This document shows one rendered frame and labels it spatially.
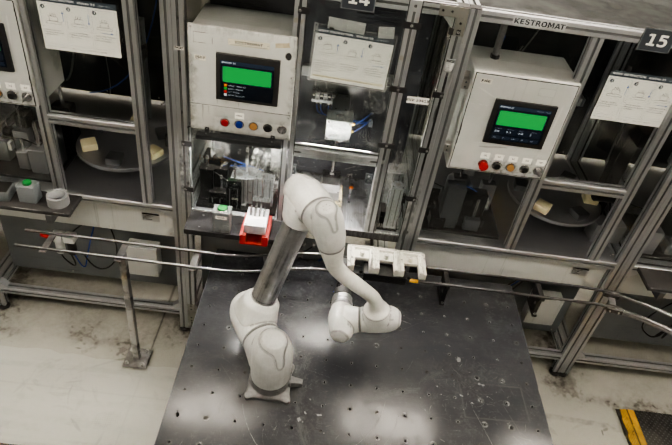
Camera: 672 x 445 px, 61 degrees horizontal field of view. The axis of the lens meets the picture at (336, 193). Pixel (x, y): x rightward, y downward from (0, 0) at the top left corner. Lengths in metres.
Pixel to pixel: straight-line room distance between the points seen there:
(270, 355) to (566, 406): 1.95
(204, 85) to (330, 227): 0.85
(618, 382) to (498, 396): 1.41
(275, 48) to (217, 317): 1.18
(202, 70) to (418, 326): 1.46
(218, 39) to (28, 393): 2.03
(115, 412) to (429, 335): 1.59
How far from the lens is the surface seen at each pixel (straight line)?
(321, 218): 1.86
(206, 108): 2.43
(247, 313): 2.28
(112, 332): 3.50
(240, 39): 2.26
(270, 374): 2.23
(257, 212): 2.60
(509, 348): 2.77
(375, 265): 2.61
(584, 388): 3.74
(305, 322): 2.60
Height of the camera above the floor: 2.69
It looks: 37 degrees down
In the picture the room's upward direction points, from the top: 9 degrees clockwise
